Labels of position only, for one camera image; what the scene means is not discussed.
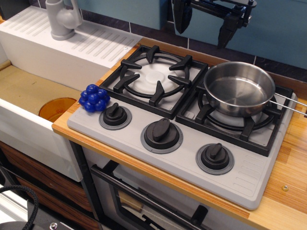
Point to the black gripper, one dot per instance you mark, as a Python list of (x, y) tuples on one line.
[(235, 16)]

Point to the stainless steel pan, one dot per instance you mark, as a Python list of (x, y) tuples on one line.
[(240, 89)]

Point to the blue toy blueberry cluster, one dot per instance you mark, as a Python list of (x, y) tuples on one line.
[(94, 99)]

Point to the grey toy stove top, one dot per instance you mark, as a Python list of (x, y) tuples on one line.
[(243, 185)]

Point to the black middle stove knob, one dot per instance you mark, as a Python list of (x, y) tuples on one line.
[(162, 137)]

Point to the black stove knob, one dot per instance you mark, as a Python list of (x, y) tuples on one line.
[(162, 137), (215, 159), (115, 117)]

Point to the black left stove knob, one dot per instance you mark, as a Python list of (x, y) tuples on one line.
[(115, 117)]

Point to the black right stove knob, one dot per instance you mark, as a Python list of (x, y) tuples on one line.
[(215, 159)]

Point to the black left burner grate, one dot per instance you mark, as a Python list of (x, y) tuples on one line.
[(154, 80)]

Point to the black burner grate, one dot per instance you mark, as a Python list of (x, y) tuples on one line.
[(154, 80), (257, 133)]

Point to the black right burner grate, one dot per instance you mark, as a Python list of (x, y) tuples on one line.
[(257, 133)]

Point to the grey toy faucet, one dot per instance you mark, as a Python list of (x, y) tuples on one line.
[(63, 21)]

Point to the white toy sink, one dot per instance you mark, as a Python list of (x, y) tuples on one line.
[(35, 69)]

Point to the orange plastic plate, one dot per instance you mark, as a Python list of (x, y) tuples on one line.
[(54, 109)]

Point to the oven door with window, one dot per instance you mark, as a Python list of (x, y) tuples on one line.
[(140, 203)]

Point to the black oven door handle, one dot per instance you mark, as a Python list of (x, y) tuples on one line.
[(106, 174)]

